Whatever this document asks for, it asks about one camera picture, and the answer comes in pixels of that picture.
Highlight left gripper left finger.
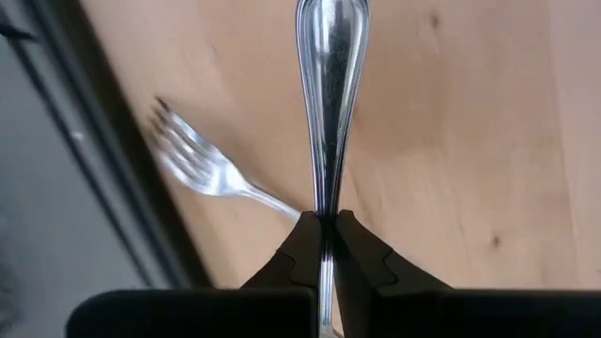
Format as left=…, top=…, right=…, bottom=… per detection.
left=239, top=209, right=325, bottom=290

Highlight silver fork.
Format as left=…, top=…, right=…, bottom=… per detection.
left=148, top=96, right=302, bottom=223

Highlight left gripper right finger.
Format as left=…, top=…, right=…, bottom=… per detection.
left=332, top=208, right=451, bottom=302

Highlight silver utensil handle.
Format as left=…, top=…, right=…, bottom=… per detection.
left=294, top=0, right=372, bottom=338

